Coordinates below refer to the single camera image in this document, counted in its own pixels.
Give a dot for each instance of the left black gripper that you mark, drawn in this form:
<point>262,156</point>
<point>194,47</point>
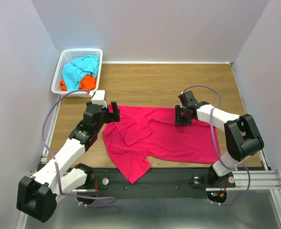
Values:
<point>113,117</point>

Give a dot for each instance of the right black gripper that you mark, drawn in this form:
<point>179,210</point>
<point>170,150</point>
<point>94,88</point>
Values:
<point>178,108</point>

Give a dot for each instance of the pink t-shirt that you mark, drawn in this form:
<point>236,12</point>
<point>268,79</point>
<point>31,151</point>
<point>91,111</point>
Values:
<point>151,131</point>

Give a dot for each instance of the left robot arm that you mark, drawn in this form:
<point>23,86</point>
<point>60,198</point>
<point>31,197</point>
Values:
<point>39,194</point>

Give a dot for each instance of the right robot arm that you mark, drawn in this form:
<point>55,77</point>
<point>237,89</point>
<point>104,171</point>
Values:
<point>242,136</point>

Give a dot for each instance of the orange t-shirt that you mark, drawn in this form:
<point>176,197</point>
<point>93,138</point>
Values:
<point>88,83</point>

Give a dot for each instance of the light blue t-shirt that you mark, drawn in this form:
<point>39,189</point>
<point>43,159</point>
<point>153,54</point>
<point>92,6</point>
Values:
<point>76,69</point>

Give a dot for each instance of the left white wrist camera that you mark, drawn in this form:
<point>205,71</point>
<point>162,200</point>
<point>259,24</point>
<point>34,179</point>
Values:
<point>99,97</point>

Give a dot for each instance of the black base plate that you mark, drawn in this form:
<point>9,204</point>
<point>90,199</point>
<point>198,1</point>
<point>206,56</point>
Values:
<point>182,182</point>

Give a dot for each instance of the aluminium rail frame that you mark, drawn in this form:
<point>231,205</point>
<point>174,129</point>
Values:
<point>141,84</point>

